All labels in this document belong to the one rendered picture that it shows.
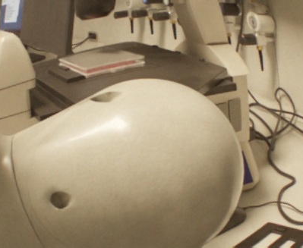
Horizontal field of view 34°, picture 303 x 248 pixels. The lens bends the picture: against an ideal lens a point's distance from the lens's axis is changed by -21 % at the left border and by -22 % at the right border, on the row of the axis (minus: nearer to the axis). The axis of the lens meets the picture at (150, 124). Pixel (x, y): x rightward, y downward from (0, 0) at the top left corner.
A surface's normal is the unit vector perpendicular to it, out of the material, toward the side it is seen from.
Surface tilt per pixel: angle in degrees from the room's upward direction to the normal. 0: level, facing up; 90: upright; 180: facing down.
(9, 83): 90
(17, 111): 90
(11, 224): 73
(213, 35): 90
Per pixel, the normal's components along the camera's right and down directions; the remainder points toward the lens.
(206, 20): 0.46, 0.24
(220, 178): 0.62, -0.06
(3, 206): -0.01, -0.22
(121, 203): -0.10, 0.07
